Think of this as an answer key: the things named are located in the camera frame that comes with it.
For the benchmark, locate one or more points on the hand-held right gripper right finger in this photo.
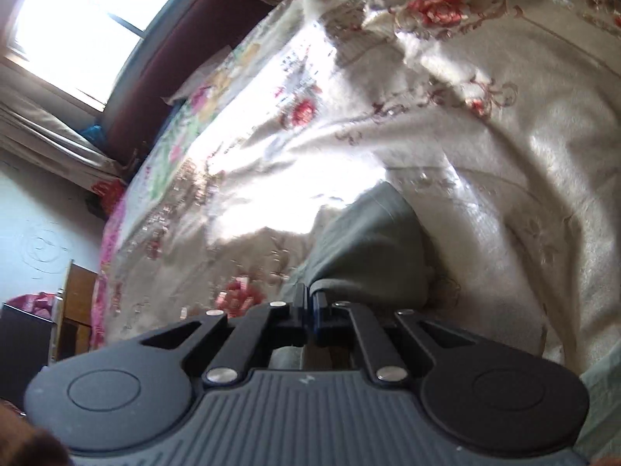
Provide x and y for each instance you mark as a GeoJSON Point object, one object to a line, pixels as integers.
{"type": "Point", "coordinates": [318, 315]}

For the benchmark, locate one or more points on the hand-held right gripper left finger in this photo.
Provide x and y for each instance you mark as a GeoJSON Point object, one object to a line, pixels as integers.
{"type": "Point", "coordinates": [300, 311]}

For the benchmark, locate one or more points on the grey-green pants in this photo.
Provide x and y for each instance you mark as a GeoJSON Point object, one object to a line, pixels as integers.
{"type": "Point", "coordinates": [368, 242]}

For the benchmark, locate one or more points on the wooden television cabinet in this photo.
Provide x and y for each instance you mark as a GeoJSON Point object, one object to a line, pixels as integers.
{"type": "Point", "coordinates": [77, 301]}

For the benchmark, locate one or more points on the red bag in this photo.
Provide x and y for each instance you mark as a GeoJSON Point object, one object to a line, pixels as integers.
{"type": "Point", "coordinates": [109, 193]}

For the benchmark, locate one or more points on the floral satin bedspread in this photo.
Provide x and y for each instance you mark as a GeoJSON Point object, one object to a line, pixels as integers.
{"type": "Point", "coordinates": [485, 155]}

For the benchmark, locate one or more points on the pink cloth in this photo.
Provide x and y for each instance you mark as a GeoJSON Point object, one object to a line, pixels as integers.
{"type": "Point", "coordinates": [34, 302]}

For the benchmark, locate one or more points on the blue plastic bag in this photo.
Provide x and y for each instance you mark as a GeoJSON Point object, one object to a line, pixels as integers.
{"type": "Point", "coordinates": [92, 135]}

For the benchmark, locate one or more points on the black television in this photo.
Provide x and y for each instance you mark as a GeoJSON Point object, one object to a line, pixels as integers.
{"type": "Point", "coordinates": [22, 349]}

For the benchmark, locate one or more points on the maroon window bench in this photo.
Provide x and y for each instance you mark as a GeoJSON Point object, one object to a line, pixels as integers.
{"type": "Point", "coordinates": [160, 68]}

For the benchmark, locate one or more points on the brown fuzzy sleeve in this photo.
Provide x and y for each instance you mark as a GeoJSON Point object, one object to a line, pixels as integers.
{"type": "Point", "coordinates": [26, 437]}

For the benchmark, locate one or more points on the window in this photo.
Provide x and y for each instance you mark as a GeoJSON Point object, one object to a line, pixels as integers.
{"type": "Point", "coordinates": [82, 24]}

